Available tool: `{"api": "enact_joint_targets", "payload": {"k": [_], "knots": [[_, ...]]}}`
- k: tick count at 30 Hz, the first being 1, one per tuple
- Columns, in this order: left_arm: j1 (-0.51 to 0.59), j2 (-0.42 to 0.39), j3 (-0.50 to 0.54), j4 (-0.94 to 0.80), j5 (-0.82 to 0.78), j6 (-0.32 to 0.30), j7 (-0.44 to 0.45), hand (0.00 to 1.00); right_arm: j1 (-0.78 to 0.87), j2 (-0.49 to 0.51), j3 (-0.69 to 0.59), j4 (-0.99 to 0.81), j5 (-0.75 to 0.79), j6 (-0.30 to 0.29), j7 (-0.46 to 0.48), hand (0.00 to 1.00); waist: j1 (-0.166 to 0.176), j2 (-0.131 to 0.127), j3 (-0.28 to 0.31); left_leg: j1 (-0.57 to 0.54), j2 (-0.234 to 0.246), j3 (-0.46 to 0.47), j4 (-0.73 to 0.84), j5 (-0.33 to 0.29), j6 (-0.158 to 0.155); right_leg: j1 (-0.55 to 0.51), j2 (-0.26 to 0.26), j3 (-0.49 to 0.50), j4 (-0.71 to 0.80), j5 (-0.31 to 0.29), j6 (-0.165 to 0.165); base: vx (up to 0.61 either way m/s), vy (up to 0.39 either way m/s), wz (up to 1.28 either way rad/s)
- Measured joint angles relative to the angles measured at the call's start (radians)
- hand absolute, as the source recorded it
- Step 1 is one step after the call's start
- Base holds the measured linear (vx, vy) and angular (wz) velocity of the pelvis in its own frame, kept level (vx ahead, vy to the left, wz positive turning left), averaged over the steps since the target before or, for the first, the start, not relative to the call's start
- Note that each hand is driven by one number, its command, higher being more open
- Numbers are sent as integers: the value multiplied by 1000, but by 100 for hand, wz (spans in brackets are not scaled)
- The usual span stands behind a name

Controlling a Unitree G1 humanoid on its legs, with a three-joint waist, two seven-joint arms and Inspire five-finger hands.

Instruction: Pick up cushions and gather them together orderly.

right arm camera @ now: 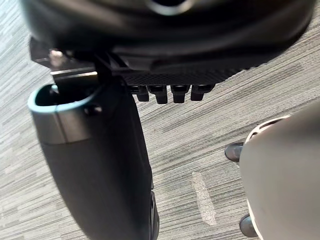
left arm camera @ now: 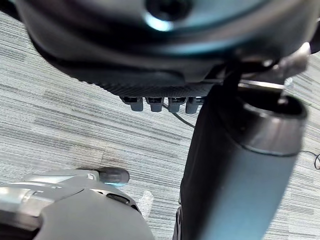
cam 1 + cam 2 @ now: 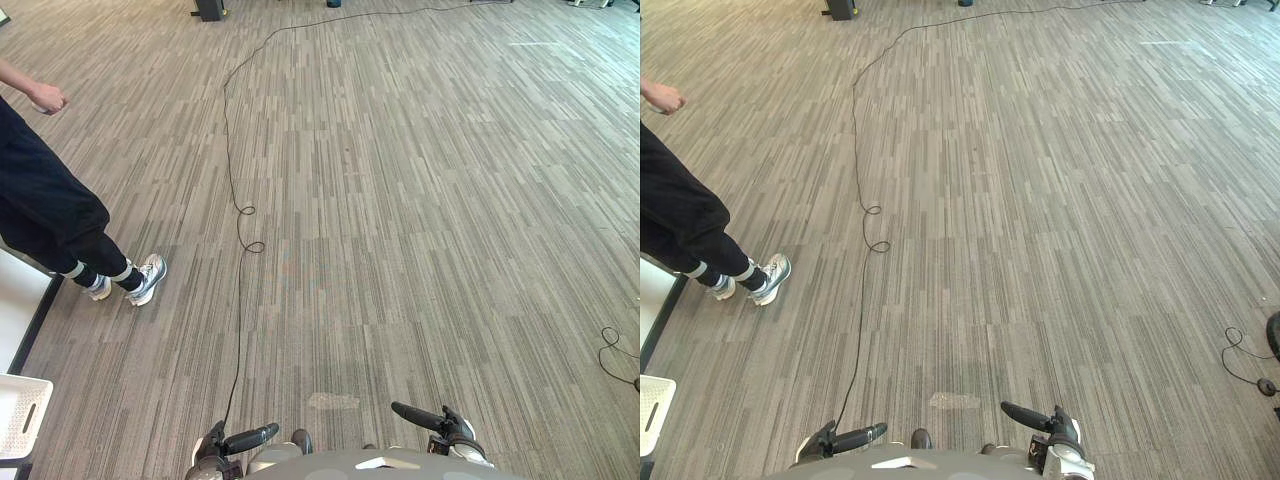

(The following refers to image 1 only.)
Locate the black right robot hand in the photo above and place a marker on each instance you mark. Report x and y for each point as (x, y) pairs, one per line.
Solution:
(160, 37)

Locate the dark robot foot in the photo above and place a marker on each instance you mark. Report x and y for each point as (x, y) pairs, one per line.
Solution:
(234, 152)

